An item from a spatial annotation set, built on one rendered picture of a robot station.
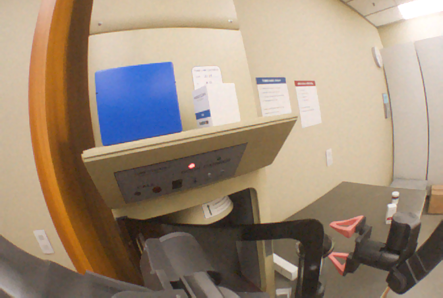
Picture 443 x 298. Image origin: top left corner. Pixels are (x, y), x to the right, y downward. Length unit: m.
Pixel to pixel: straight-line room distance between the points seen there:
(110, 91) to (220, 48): 0.26
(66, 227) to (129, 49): 0.30
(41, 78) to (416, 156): 3.31
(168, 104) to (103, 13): 0.25
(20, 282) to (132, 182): 0.21
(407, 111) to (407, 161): 0.71
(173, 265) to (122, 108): 0.17
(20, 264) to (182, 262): 0.14
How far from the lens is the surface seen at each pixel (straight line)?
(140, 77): 0.25
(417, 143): 3.15
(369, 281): 0.77
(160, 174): 0.28
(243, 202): 0.50
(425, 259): 0.38
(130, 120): 0.24
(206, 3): 0.47
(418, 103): 3.07
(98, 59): 0.37
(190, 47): 0.40
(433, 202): 2.99
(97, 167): 0.25
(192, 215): 0.42
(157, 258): 0.20
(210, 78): 0.39
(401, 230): 0.41
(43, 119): 0.28
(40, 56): 0.31
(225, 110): 0.30
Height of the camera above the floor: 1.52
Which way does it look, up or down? 3 degrees down
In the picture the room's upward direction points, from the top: 10 degrees counter-clockwise
